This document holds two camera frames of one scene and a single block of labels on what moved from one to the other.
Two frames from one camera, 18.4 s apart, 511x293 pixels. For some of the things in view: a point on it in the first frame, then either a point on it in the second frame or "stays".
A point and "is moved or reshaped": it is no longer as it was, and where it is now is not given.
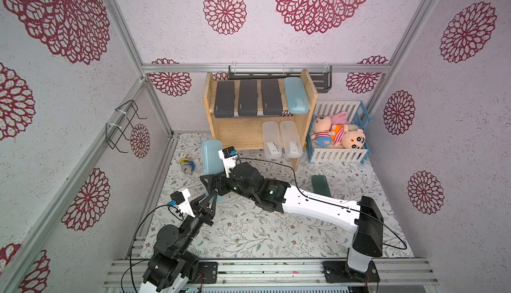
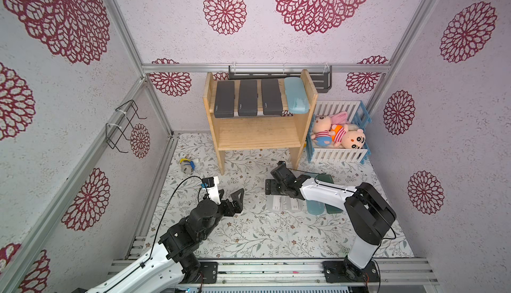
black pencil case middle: (247, 99) stays
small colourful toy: (187, 166) stays
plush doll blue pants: (323, 133) stays
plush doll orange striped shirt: (348, 136) stays
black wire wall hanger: (121, 117) stays
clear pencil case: (291, 144) is moved or reshaped
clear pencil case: (272, 142) is moved or reshaped
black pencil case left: (224, 104) stays
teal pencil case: (213, 161) is moved or reshaped
